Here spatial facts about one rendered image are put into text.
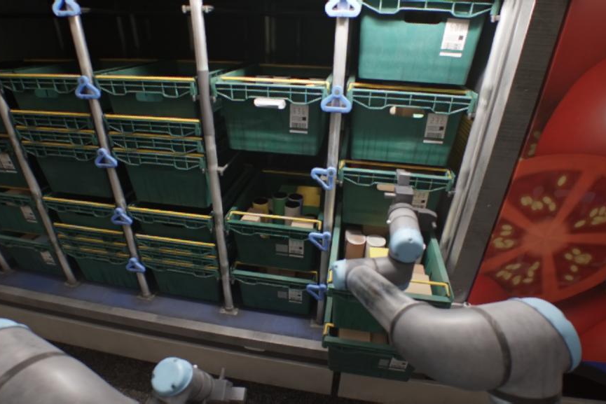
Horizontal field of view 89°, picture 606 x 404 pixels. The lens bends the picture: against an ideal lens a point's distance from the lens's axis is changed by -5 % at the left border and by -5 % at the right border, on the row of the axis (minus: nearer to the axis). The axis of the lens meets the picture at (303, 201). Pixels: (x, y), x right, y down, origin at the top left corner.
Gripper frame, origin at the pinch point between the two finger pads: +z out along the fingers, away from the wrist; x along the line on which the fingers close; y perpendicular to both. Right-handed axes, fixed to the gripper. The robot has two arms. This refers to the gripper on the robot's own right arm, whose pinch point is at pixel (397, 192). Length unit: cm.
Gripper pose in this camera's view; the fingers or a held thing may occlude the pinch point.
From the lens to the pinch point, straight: 108.7
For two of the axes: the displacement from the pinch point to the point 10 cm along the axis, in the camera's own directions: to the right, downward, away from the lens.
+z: 1.7, -4.7, 8.7
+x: -0.3, 8.8, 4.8
